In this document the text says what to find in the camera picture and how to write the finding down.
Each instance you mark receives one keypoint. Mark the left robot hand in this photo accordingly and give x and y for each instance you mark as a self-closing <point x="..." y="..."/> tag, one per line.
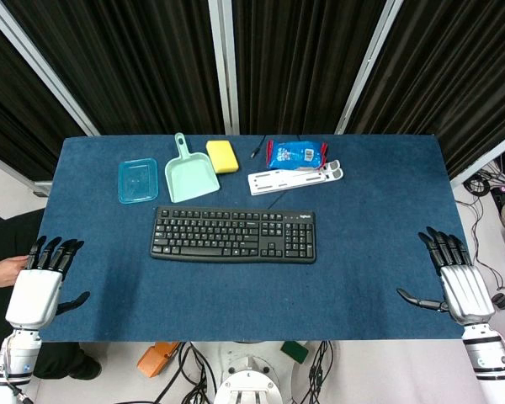
<point x="33" y="294"/>

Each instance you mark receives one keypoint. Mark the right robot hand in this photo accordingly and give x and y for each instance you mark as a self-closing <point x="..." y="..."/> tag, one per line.
<point x="467" y="290"/>

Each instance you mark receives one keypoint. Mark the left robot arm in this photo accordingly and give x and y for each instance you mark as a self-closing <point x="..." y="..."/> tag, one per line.
<point x="9" y="366"/>

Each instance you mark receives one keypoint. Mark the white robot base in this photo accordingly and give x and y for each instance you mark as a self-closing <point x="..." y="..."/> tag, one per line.
<point x="248" y="379"/>

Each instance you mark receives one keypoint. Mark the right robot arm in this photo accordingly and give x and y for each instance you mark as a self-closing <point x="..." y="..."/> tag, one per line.
<point x="490" y="364"/>

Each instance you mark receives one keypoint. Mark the person's hand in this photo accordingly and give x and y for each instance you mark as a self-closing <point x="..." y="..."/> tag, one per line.
<point x="2" y="271"/>

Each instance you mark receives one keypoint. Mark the black computer keyboard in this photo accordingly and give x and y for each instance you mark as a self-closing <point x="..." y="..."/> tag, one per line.
<point x="233" y="235"/>

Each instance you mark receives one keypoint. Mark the person's black trousers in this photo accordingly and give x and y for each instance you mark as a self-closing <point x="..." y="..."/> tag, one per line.
<point x="21" y="320"/>

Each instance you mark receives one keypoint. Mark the orange foot pedal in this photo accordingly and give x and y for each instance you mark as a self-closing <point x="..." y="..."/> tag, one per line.
<point x="156" y="357"/>

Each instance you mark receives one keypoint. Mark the blue transparent plastic container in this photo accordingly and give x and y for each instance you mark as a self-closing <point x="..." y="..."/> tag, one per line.
<point x="138" y="181"/>

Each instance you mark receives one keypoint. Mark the green foot pedal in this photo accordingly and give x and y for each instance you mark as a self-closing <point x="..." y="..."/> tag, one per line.
<point x="295" y="350"/>

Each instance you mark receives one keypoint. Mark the mint green dustpan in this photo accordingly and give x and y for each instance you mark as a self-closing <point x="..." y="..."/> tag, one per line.
<point x="190" y="174"/>

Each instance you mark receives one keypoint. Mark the white folding stand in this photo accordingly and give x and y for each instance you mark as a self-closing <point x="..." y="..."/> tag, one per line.
<point x="290" y="179"/>

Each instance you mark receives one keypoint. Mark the blue tablecloth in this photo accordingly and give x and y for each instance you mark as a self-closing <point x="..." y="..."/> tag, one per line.
<point x="252" y="294"/>

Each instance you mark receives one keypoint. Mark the blue snack bag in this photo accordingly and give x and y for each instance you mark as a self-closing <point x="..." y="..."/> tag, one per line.
<point x="296" y="155"/>

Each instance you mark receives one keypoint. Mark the yellow sponge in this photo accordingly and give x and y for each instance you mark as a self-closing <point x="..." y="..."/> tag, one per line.
<point x="222" y="156"/>

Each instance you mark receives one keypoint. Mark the black curtain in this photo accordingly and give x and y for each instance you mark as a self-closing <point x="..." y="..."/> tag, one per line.
<point x="151" y="63"/>

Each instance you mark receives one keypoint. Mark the grey metal frame post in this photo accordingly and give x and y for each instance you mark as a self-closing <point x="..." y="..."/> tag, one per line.
<point x="224" y="63"/>
<point x="368" y="63"/>
<point x="486" y="162"/>
<point x="38" y="67"/>

